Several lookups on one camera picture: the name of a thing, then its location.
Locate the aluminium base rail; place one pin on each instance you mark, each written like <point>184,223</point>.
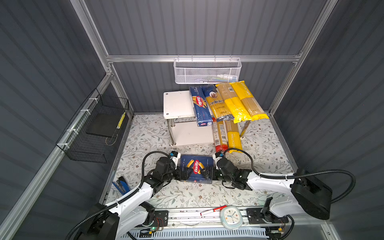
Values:
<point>189,224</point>

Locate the red spaghetti bag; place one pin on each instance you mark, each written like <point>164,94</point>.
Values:
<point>220,136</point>

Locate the black wire basket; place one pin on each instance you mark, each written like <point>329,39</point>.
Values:
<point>98,132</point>

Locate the blue black small tool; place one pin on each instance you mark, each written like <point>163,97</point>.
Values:
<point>121,185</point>

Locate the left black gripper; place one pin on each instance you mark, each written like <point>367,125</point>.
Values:
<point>185,176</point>

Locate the white two-tier shelf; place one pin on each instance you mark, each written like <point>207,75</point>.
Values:
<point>179,105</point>

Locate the white wire mesh basket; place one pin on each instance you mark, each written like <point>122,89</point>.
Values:
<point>206,71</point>

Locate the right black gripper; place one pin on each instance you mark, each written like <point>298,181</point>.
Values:
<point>212,171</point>

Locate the white alarm clock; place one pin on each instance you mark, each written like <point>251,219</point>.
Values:
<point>231,218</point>

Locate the yellow Pastatime spaghetti bag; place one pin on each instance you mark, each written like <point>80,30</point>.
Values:
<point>233,135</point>

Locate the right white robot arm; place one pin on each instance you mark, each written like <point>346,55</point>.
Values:
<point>303,191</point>

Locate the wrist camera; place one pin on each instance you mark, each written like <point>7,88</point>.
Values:
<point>217,156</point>
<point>175,156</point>

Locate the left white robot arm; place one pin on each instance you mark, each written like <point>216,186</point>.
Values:
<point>111,221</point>

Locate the red white marker pen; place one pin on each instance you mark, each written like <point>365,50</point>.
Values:
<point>212,210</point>

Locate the blue rigatoni pasta box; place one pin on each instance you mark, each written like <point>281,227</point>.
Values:
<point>196,169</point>

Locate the blue spaghetti box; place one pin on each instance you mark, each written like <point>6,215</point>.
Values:
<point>201,109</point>

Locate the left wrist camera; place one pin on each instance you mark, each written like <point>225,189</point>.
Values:
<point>175,156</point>

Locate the blue yellow spaghetti bag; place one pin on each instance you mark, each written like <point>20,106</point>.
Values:
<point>216,103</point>

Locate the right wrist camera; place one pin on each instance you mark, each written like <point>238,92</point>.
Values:
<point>217,156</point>

